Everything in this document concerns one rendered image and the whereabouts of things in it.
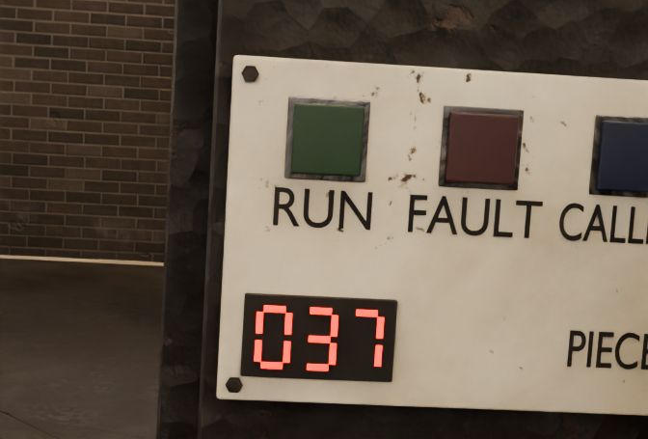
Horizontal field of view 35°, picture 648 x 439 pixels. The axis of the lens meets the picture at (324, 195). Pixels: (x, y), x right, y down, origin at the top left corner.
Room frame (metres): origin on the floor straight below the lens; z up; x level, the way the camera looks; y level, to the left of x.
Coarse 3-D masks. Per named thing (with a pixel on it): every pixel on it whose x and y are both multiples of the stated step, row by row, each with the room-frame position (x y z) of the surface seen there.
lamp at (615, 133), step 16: (608, 128) 0.53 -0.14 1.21; (624, 128) 0.53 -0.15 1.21; (640, 128) 0.53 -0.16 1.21; (608, 144) 0.53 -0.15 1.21; (624, 144) 0.53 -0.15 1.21; (640, 144) 0.53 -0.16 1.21; (608, 160) 0.53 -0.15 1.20; (624, 160) 0.53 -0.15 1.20; (640, 160) 0.53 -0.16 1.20; (608, 176) 0.53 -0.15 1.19; (624, 176) 0.53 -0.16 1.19; (640, 176) 0.53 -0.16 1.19
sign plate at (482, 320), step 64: (256, 64) 0.52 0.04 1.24; (320, 64) 0.52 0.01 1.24; (256, 128) 0.52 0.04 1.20; (384, 128) 0.52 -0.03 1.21; (576, 128) 0.53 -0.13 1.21; (256, 192) 0.52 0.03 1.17; (320, 192) 0.52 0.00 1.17; (384, 192) 0.52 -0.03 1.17; (448, 192) 0.53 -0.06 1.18; (512, 192) 0.53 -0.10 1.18; (576, 192) 0.53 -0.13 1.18; (640, 192) 0.53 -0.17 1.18; (256, 256) 0.52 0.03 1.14; (320, 256) 0.52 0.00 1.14; (384, 256) 0.52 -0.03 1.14; (448, 256) 0.53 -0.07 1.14; (512, 256) 0.53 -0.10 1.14; (576, 256) 0.53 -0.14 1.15; (640, 256) 0.53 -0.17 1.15; (320, 320) 0.52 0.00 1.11; (384, 320) 0.52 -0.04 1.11; (448, 320) 0.53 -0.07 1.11; (512, 320) 0.53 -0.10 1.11; (576, 320) 0.53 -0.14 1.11; (640, 320) 0.53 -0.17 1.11; (256, 384) 0.52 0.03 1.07; (320, 384) 0.52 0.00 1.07; (384, 384) 0.52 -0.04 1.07; (448, 384) 0.53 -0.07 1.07; (512, 384) 0.53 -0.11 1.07; (576, 384) 0.53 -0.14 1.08; (640, 384) 0.53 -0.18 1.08
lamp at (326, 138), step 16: (304, 112) 0.52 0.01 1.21; (320, 112) 0.52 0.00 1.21; (336, 112) 0.52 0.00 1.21; (352, 112) 0.52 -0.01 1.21; (304, 128) 0.52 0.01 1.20; (320, 128) 0.52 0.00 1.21; (336, 128) 0.52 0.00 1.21; (352, 128) 0.52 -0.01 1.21; (304, 144) 0.52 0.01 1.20; (320, 144) 0.52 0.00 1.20; (336, 144) 0.52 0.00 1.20; (352, 144) 0.52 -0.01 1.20; (304, 160) 0.52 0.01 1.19; (320, 160) 0.52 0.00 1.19; (336, 160) 0.52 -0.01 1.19; (352, 160) 0.52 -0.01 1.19; (352, 176) 0.52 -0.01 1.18
